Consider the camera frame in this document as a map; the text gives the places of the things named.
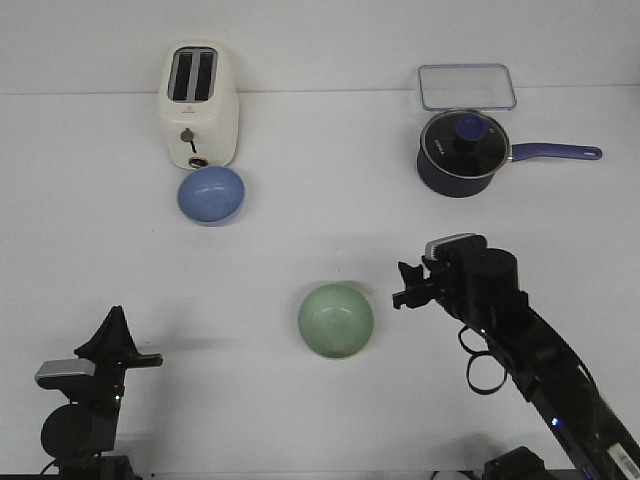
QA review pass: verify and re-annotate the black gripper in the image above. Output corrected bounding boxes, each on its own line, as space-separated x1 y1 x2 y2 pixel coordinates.
73 306 163 400
392 246 487 310

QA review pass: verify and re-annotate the green bowl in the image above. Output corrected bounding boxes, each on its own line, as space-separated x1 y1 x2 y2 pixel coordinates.
298 283 374 359

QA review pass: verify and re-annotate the blue bowl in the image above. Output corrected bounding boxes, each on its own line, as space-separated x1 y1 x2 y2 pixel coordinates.
176 166 246 226

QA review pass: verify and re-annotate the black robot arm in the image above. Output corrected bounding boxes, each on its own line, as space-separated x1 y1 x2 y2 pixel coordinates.
392 233 639 479
35 306 163 479

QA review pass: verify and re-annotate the dark blue saucepan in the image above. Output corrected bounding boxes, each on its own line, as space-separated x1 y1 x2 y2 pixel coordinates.
416 135 603 198

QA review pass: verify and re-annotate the glass pot lid blue knob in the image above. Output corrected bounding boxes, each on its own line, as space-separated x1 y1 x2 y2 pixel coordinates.
420 110 514 179

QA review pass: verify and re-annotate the clear plastic container lid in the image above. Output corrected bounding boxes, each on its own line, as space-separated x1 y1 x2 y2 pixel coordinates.
418 63 517 112

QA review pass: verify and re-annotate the white two-slot toaster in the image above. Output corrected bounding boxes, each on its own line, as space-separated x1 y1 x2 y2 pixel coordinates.
158 41 240 170

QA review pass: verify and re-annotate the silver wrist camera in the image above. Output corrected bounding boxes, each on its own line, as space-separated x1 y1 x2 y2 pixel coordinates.
424 233 487 261
34 358 96 389

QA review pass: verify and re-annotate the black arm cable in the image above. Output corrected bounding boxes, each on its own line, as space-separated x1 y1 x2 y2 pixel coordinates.
457 324 509 396

